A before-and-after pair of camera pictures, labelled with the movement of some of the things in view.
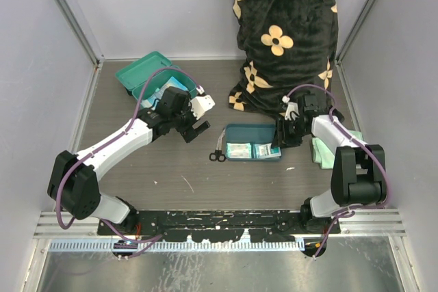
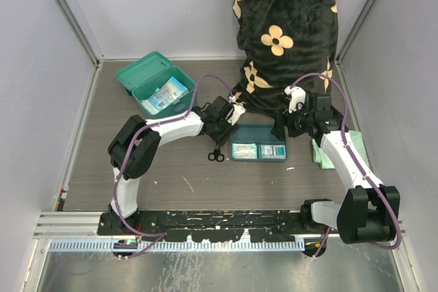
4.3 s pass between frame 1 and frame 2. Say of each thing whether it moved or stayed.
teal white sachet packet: moved
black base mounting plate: stayed
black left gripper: moved
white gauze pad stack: moved
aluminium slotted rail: stayed
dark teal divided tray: stayed
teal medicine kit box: stayed
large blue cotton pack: stayed
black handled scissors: stayed
